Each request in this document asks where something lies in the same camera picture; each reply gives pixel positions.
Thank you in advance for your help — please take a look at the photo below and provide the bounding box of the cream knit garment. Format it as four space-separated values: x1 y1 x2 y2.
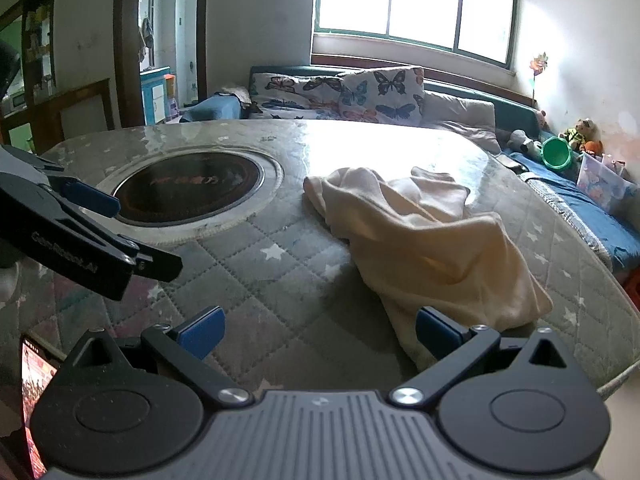
303 165 553 371

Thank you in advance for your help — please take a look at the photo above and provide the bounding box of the green plastic basin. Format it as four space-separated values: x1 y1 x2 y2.
541 136 573 170

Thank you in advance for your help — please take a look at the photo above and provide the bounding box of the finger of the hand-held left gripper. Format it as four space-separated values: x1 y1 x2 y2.
10 200 183 302
35 157 122 220

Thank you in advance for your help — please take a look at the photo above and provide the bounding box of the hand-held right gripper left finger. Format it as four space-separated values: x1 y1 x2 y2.
60 306 253 408

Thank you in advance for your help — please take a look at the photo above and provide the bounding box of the window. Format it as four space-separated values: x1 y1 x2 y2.
314 0 521 68

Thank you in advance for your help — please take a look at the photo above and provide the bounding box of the white pillow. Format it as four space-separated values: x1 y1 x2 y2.
420 92 501 153

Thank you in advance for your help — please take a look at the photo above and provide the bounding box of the clear plastic storage box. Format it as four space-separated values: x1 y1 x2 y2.
576 152 628 213

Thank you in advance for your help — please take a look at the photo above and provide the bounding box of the round black induction cooktop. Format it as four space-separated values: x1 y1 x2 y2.
111 149 266 228

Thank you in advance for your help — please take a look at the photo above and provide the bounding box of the brown teddy bear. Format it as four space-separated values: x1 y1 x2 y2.
560 119 598 153

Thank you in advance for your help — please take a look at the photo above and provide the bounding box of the blue kitchen cabinet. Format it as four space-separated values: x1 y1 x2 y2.
140 66 171 125

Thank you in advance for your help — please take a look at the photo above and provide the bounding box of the blue sofa mat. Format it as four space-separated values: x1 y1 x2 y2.
505 150 640 271

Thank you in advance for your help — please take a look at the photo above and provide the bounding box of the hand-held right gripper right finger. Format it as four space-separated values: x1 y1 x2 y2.
390 305 581 408

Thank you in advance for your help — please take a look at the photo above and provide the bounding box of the smartphone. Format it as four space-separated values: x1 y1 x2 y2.
20 336 60 478

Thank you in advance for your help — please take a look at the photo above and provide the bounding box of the dark wooden cabinet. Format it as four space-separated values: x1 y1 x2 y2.
0 0 113 156

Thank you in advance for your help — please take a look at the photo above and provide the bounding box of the blue folded blanket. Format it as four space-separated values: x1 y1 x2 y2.
180 92 241 123

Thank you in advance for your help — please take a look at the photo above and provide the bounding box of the long butterfly print cushion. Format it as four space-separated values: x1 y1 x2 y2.
248 71 351 121

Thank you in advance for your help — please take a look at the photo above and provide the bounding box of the dark wooden door frame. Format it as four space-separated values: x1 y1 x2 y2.
114 0 208 128

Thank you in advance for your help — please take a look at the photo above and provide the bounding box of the colourful pinwheel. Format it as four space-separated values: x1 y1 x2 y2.
529 51 549 106

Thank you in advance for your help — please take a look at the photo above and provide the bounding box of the hanging towel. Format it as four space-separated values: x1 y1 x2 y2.
138 17 155 63

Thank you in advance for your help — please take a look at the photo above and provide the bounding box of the square butterfly print pillow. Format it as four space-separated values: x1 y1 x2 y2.
339 66 425 123

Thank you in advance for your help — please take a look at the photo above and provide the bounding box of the black and white plush toy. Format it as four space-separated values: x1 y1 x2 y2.
507 129 543 156

